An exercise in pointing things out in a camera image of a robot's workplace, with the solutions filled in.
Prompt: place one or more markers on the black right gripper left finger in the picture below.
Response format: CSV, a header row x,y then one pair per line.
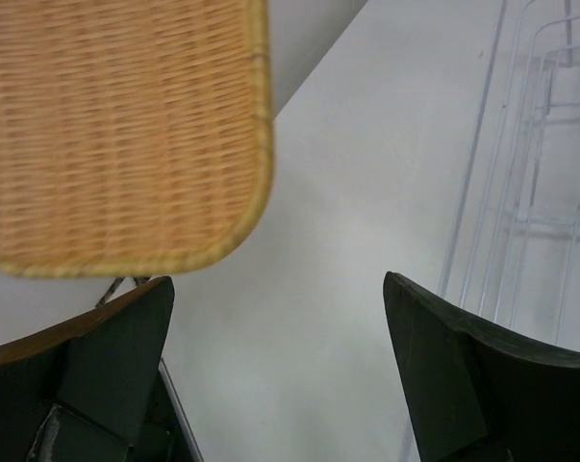
x,y
79,390

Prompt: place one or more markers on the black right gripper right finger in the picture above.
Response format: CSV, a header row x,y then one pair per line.
x,y
477,391

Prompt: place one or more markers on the orange woven square plate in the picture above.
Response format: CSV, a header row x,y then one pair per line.
x,y
136,137

